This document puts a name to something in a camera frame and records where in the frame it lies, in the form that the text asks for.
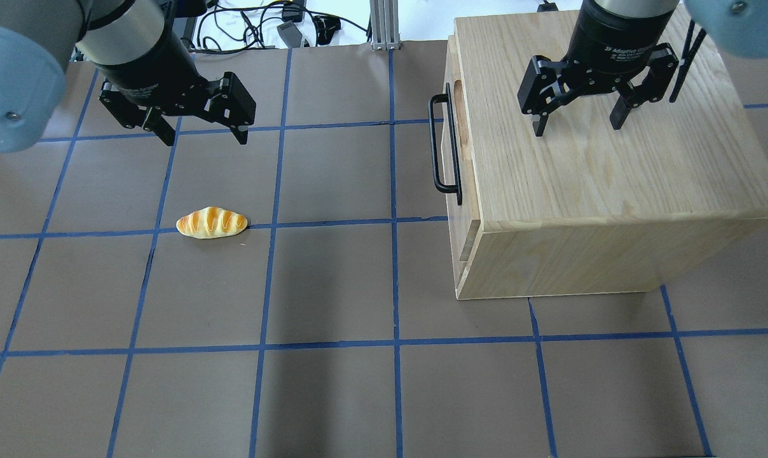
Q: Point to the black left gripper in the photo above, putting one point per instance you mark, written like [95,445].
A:
[150,71]

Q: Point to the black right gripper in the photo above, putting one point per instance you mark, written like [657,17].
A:
[615,39]

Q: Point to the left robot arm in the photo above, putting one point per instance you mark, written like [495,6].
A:
[37,39]

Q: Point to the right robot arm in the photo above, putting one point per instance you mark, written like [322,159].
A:
[739,27]

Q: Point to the wooden drawer cabinet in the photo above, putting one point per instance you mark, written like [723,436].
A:
[586,209]

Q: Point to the toy bread loaf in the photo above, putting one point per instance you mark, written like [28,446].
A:
[211,223]

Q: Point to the grey power adapter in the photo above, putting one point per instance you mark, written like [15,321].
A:
[291,35]

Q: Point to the black cables bundle background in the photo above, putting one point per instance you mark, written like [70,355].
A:
[230,27]

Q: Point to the aluminium frame post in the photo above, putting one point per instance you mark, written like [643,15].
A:
[384,25]

